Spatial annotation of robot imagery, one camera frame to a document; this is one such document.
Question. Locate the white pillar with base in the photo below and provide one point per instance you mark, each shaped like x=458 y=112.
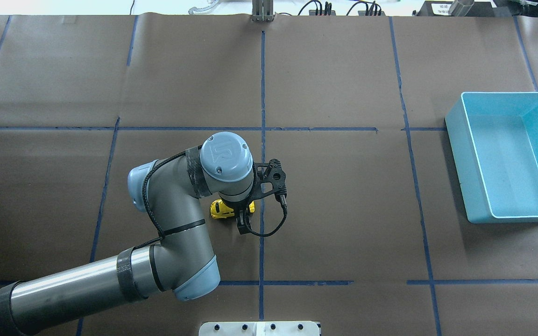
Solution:
x=261 y=328

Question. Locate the aluminium frame post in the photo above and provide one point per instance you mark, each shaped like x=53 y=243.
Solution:
x=262 y=11

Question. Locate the yellow beetle toy car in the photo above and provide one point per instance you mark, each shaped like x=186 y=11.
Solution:
x=220 y=210

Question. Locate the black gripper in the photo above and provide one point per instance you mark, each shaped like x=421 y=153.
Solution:
x=241 y=219

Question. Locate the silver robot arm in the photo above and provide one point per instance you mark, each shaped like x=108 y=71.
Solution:
x=180 y=260

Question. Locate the light blue plastic bin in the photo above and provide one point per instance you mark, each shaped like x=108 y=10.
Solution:
x=494 y=140

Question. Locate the black box under cup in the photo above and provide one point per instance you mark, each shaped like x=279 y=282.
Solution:
x=439 y=8

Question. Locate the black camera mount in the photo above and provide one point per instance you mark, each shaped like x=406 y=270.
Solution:
x=269 y=179

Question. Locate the silver metal cup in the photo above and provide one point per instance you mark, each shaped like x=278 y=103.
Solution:
x=460 y=8

